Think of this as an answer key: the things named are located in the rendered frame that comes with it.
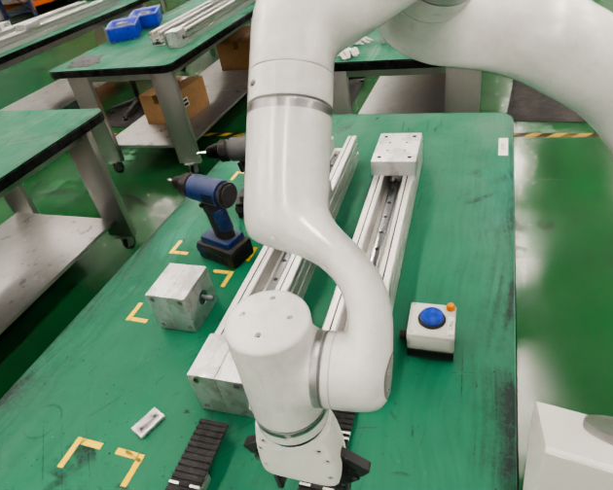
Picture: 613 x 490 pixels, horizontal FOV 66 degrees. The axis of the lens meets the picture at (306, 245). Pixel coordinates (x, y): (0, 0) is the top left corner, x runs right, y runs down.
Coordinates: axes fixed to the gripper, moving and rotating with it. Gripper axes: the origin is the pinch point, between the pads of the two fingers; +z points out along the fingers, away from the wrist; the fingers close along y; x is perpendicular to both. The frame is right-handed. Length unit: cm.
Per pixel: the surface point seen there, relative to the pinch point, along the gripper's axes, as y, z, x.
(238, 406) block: -16.3, 3.6, 10.7
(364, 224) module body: -3, -2, 56
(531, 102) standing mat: 59, 83, 327
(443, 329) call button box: 15.0, 0.3, 29.7
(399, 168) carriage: 2, -4, 77
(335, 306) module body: -3.8, -2.2, 30.0
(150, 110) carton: -205, 51, 258
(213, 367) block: -20.1, -3.2, 12.9
